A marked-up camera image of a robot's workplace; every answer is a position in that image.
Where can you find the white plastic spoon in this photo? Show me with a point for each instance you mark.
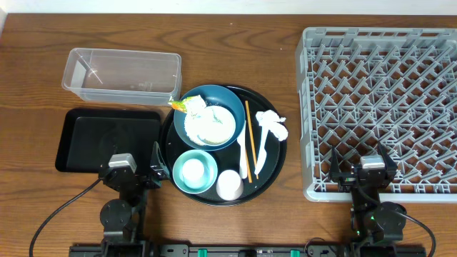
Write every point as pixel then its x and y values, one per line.
pixel 241 140

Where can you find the foil snack wrapper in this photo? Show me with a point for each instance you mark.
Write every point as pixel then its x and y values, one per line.
pixel 178 105

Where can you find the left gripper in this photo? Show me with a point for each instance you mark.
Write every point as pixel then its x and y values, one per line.
pixel 161 170

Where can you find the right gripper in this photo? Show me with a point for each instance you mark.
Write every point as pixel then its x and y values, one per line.
pixel 346 178

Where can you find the round black serving tray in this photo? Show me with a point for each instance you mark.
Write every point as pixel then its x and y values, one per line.
pixel 228 158

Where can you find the light blue cup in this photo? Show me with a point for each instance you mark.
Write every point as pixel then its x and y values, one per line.
pixel 193 172

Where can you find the white tissue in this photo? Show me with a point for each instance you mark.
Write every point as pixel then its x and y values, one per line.
pixel 274 123

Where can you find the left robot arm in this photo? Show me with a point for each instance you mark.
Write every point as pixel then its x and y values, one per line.
pixel 123 217

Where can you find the light blue plastic knife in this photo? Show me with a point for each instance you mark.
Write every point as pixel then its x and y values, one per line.
pixel 262 152

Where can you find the teal green bowl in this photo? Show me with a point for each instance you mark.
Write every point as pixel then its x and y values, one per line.
pixel 210 173

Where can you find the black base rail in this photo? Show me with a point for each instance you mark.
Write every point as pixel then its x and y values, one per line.
pixel 182 250

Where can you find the clear plastic waste bin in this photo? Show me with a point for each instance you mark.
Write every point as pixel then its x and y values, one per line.
pixel 123 76

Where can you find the wooden chopstick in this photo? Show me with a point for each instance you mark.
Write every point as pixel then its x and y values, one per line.
pixel 250 129
pixel 248 168

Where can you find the black rectangular tray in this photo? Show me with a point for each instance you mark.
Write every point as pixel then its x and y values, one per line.
pixel 90 137

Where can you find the light blue small bowl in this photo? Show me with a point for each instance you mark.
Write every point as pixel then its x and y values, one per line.
pixel 222 132

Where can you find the grey dishwasher rack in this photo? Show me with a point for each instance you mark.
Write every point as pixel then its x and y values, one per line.
pixel 360 87

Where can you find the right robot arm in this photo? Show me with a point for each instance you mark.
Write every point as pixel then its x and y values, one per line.
pixel 378 224

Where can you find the dark blue bowl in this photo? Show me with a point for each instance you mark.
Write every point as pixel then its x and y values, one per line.
pixel 213 95

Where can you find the white napkin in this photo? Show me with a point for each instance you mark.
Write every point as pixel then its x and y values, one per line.
pixel 199 119

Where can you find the pink cup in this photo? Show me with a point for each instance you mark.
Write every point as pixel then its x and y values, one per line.
pixel 229 185

